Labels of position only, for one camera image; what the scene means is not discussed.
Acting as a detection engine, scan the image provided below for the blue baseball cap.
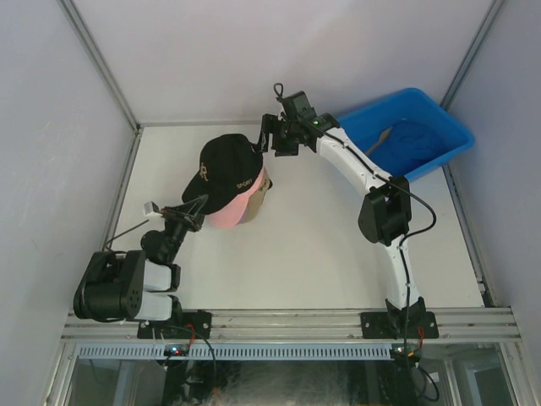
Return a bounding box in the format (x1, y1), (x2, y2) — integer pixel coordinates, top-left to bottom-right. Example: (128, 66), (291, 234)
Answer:
(365, 121), (446, 176)

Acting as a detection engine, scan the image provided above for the pink baseball cap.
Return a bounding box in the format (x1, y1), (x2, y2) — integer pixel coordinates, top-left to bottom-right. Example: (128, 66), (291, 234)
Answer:
(207, 176), (261, 229)

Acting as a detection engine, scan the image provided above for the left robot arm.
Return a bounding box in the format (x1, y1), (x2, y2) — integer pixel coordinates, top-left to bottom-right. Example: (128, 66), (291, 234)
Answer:
(73, 195), (208, 338)

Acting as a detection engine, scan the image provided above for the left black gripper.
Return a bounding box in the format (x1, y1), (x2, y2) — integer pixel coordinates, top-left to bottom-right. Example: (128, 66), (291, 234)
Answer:
(161, 195), (210, 263)

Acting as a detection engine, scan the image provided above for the black baseball cap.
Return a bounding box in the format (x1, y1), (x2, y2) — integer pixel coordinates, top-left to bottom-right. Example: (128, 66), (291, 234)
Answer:
(182, 134), (264, 215)

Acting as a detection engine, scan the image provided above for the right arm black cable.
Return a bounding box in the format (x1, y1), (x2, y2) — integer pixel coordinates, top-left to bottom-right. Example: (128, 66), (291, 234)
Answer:
(272, 82), (439, 352)

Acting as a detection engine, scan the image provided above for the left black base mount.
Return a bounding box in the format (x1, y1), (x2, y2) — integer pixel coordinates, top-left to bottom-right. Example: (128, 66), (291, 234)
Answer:
(137, 310), (212, 340)

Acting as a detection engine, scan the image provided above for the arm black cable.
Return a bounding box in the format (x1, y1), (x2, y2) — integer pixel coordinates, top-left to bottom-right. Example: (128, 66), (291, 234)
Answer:
(272, 82), (439, 352)
(103, 218), (149, 253)

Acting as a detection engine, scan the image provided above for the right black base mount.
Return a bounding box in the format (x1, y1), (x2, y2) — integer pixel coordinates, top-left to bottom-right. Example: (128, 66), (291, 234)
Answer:
(360, 311), (440, 339)

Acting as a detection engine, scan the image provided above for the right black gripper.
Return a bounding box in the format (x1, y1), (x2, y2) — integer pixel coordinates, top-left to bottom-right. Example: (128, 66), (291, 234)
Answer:
(254, 115), (298, 158)

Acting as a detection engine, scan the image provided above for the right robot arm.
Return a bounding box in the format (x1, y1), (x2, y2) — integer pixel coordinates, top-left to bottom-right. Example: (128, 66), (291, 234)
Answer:
(256, 83), (426, 337)

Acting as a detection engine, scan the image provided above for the blue plastic bin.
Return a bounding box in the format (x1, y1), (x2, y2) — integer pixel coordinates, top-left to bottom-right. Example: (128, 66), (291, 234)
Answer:
(338, 88), (474, 182)

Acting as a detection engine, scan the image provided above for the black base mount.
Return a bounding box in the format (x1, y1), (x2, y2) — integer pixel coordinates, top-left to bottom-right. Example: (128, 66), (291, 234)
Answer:
(137, 310), (212, 340)
(360, 311), (440, 339)

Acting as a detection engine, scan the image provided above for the perforated cable tray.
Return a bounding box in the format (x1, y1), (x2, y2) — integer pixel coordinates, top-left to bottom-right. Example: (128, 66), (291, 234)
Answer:
(77, 343), (392, 361)

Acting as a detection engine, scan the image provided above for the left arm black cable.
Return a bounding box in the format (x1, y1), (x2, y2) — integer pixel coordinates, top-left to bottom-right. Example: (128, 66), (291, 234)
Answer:
(103, 218), (149, 253)

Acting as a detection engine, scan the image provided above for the aluminium front rail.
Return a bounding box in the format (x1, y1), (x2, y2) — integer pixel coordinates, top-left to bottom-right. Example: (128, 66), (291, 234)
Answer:
(61, 308), (521, 343)

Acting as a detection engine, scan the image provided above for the tan baseball cap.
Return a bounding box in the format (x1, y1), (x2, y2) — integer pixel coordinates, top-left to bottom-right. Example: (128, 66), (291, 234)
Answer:
(241, 168), (273, 223)

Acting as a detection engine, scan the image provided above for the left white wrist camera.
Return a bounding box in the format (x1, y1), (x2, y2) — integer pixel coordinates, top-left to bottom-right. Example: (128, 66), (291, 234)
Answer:
(144, 201), (163, 221)

